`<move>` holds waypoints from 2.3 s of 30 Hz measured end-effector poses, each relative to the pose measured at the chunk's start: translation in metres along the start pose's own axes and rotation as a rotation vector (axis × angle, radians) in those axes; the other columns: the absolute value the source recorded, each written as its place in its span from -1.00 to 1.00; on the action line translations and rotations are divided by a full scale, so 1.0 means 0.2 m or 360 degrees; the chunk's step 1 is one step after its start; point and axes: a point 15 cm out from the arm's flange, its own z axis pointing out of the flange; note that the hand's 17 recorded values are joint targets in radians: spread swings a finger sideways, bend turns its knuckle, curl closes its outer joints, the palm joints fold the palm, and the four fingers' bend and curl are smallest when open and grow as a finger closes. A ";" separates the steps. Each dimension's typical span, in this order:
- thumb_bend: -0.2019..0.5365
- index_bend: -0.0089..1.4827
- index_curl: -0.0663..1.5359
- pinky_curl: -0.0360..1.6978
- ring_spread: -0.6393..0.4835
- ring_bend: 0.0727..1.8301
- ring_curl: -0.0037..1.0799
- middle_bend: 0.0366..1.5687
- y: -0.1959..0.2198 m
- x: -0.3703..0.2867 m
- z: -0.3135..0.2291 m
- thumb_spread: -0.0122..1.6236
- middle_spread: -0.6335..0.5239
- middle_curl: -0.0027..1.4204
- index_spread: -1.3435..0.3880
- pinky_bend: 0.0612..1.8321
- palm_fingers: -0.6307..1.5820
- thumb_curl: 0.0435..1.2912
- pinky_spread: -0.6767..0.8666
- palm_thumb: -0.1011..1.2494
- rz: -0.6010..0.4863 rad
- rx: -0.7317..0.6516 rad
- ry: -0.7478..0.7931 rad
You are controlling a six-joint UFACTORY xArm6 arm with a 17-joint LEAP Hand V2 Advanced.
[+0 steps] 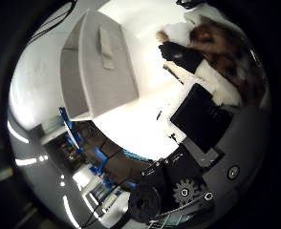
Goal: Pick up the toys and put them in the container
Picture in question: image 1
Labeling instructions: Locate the striped tiger plush toy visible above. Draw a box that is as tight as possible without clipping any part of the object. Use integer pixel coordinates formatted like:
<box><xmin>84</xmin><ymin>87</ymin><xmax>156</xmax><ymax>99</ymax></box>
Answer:
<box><xmin>155</xmin><ymin>13</ymin><xmax>270</xmax><ymax>109</ymax></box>

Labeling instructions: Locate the blue metal frame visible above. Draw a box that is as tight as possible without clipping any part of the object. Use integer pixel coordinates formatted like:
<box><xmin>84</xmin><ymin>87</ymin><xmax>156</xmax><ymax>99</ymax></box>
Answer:
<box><xmin>58</xmin><ymin>107</ymin><xmax>85</xmax><ymax>155</ymax></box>

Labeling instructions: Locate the black cable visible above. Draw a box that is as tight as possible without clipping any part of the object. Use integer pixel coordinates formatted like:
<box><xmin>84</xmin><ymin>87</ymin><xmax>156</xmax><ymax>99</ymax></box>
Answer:
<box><xmin>27</xmin><ymin>0</ymin><xmax>79</xmax><ymax>46</ymax></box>

